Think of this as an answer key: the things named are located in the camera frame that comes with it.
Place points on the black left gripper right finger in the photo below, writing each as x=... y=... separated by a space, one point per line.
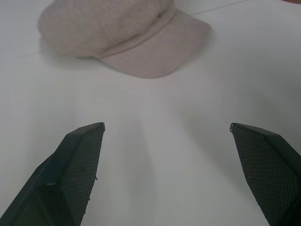
x=270 y=174

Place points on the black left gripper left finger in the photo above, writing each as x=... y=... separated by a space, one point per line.
x=58 y=179

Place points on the beige newsboy cap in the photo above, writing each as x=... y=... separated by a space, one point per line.
x=113 y=33

